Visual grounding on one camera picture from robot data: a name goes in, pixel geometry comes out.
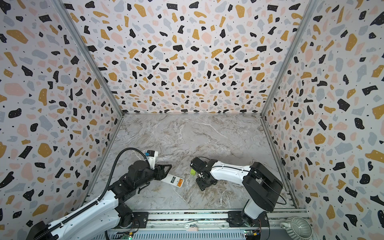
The aluminium corner post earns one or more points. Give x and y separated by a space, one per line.
290 54
65 16

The white red remote control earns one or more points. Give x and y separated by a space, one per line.
173 180

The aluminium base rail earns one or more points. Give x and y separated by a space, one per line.
198 225

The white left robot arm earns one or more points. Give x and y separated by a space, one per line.
107 211

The aluminium corner post left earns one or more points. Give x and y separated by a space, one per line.
65 16

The aluminium corner post right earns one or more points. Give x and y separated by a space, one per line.
290 54

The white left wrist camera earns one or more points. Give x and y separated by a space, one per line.
151 158

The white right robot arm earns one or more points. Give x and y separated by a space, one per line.
263 187

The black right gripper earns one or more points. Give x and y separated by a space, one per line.
202 171

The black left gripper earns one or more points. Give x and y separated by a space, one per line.
162 174

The green cube block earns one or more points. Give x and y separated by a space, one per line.
193 171

